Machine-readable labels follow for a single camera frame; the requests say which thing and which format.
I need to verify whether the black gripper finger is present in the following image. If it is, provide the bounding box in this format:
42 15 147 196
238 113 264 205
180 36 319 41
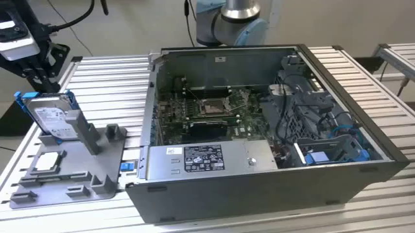
12 54 50 85
46 43 71 91

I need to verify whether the hard disk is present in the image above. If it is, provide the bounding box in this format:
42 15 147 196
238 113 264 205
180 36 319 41
15 89 82 146

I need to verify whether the grey disk bay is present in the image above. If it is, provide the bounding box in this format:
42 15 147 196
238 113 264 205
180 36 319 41
294 134 371 167

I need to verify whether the blue disk carrier in bay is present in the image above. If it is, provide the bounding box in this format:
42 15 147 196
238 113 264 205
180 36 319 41
306 151 335 167

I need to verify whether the black floor mat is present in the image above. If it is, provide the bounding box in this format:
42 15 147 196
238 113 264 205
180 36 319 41
0 100 38 136

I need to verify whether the grey parts rack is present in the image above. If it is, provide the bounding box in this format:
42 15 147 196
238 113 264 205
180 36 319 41
10 109 128 210

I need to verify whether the silver CPU chip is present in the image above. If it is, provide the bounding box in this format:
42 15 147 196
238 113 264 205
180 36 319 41
34 152 66 172

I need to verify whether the CPU socket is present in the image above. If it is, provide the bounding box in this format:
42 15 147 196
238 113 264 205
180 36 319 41
198 97 235 117

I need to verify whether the black graphics card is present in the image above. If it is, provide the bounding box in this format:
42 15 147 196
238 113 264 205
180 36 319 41
187 121 228 144

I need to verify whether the metal socket cover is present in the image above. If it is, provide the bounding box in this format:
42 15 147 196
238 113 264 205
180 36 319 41
227 89 254 110

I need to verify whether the green motherboard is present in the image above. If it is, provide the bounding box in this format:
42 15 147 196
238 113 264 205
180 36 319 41
158 84 276 146

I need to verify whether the silver power supply unit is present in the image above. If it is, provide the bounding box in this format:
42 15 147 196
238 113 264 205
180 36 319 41
146 140 279 182

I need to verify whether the grey metal drive cage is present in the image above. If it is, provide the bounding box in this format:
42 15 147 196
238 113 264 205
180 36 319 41
262 69 358 146

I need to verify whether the black open PC case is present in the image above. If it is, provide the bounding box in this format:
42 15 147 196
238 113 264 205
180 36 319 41
124 43 411 224

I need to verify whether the black box under side table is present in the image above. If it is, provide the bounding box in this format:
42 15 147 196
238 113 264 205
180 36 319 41
352 56 385 73

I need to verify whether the metal slat side table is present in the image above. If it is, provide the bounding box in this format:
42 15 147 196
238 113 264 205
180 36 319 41
371 43 415 81

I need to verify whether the thin black wall cable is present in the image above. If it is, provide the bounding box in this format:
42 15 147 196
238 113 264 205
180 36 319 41
70 28 94 57

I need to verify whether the thick black gripper cable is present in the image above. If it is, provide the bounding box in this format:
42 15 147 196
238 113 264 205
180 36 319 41
47 0 96 32

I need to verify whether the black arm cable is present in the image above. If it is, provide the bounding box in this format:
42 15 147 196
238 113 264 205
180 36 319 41
183 0 196 47

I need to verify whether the long black wire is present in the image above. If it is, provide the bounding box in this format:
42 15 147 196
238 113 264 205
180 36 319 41
276 77 298 146

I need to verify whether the black wire with connector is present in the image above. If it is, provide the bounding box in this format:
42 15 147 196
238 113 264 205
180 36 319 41
295 101 334 114

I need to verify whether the blue wire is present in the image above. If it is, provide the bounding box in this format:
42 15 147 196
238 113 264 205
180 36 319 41
330 120 362 144

